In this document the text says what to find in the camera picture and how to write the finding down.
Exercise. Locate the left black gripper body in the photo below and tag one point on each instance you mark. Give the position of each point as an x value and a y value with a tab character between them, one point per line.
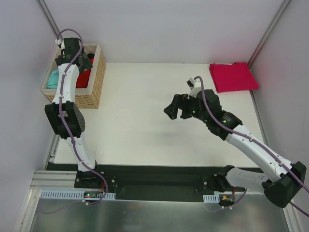
85	62

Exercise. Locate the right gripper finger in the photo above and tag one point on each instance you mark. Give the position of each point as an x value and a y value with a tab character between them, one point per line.
171	111
177	103

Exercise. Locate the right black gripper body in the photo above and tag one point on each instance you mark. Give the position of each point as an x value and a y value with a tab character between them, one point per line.
184	103

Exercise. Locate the red t shirt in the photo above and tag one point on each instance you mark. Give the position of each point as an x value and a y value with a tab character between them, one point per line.
83	79

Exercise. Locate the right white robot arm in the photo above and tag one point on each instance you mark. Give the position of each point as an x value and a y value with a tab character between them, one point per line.
280	179

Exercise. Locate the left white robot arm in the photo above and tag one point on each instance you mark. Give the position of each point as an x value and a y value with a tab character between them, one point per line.
65	118

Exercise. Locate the woven wicker basket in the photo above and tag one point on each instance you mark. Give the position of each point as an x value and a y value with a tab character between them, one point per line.
85	98

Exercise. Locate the teal t shirt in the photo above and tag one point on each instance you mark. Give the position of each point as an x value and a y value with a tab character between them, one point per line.
53	80

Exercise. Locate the folded magenta t shirt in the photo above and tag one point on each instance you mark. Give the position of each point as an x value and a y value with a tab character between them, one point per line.
232	77

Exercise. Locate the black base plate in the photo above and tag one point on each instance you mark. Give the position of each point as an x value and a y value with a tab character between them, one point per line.
145	183

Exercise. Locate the right grey cable duct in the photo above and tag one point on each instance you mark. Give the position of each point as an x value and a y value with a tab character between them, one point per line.
215	198

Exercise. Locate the grey cable duct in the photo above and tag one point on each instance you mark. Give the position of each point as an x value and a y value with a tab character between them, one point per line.
71	195
215	198

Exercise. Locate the left grey cable duct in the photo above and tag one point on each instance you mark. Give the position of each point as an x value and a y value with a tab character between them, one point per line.
71	195

